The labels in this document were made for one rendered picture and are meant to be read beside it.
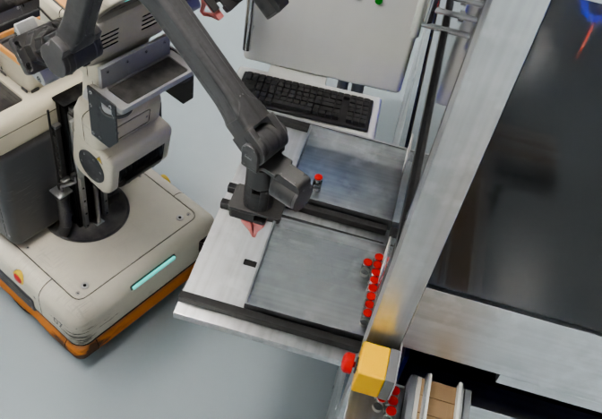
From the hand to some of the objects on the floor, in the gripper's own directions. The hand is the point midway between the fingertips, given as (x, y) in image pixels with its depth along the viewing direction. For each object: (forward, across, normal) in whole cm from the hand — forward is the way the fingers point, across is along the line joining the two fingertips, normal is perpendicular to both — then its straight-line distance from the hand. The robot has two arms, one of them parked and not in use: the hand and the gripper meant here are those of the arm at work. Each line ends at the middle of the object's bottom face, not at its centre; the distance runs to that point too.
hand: (254, 232), depth 149 cm
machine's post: (+109, -28, +6) cm, 113 cm away
